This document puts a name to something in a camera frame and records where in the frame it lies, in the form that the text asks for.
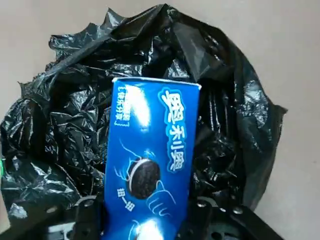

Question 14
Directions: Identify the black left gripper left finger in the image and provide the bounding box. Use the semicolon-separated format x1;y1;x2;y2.
9;196;104;240

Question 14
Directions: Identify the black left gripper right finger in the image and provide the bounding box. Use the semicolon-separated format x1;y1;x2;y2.
178;196;283;240

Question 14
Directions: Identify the blue cookie box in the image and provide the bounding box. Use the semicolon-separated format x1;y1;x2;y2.
101;76;202;240

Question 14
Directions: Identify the black plastic bag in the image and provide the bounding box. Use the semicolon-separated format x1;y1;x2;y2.
0;3;289;240

